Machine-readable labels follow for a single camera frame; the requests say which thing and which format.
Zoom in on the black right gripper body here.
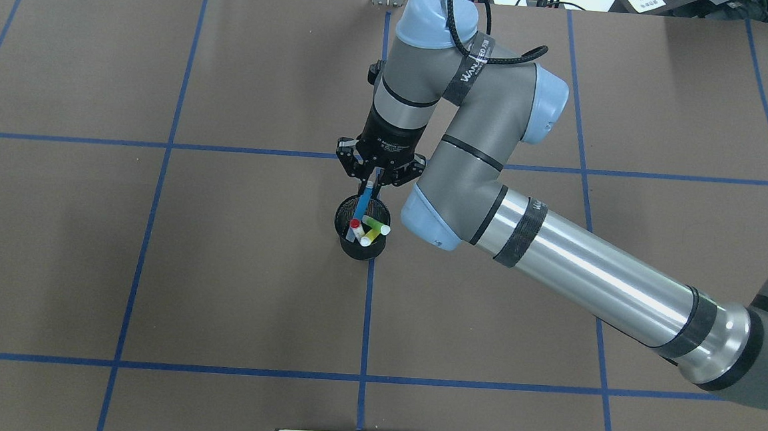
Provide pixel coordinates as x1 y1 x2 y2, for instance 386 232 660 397
355 108 425 168

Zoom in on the red capped white pen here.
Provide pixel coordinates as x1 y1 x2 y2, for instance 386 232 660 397
346 217 365 242

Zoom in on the blue pen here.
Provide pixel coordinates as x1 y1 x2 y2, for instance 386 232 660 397
349 180 375 223

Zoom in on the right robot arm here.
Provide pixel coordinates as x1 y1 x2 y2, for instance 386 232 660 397
334 0 768 411

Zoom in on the black mesh pen cup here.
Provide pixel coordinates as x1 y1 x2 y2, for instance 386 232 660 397
332 194 393 262

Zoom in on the green pen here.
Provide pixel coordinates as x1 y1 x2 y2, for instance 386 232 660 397
362 215 391 235

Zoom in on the yellow pen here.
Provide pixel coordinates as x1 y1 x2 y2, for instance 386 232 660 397
359 227 383 247

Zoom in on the brown table mat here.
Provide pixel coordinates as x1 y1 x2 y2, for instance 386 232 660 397
0 0 768 431

